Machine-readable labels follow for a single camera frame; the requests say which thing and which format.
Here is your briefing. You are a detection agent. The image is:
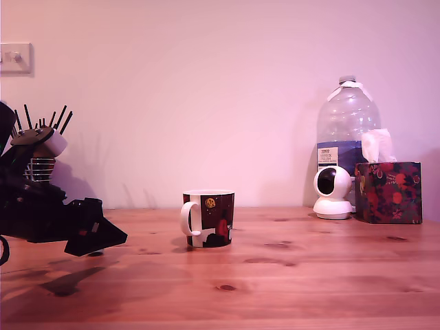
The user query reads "large clear water bottle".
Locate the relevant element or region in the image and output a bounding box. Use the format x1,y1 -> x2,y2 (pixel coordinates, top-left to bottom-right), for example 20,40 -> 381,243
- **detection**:
316,76 -> 382,207

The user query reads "dark illustrated mug, white handle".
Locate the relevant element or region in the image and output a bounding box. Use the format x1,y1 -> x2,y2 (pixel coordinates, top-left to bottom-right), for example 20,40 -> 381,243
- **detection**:
180,188 -> 236,248

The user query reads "dark floral tissue box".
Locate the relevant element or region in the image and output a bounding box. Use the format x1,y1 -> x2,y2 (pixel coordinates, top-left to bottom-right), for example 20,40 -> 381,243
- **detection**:
354,160 -> 423,226

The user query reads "white wall switch plate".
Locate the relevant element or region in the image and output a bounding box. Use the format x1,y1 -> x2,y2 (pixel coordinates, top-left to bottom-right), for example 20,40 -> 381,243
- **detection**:
0,43 -> 34,75

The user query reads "small white round camera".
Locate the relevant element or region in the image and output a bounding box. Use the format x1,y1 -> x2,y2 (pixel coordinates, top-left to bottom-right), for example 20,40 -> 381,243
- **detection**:
312,166 -> 355,220

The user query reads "white tissue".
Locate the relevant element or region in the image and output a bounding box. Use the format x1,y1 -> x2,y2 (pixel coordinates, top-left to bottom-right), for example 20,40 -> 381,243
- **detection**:
360,128 -> 397,164

